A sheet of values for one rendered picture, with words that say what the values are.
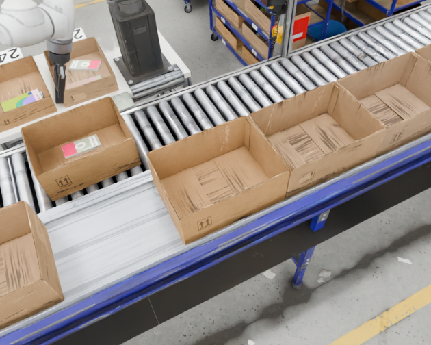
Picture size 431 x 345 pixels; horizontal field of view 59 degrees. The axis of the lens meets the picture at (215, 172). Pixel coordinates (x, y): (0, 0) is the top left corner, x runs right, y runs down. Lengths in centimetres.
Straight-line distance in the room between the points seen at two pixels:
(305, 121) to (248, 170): 35
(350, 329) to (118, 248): 131
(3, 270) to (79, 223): 27
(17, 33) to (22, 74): 100
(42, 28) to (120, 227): 69
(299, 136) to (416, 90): 57
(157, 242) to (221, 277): 33
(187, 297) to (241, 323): 66
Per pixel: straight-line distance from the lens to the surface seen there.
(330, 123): 163
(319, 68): 214
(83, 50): 233
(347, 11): 350
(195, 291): 149
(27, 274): 137
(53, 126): 178
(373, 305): 224
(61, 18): 146
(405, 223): 254
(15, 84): 229
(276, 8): 206
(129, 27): 195
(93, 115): 179
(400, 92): 187
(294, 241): 158
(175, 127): 179
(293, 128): 159
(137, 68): 206
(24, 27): 137
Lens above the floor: 201
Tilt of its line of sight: 52 degrees down
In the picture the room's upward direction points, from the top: 3 degrees counter-clockwise
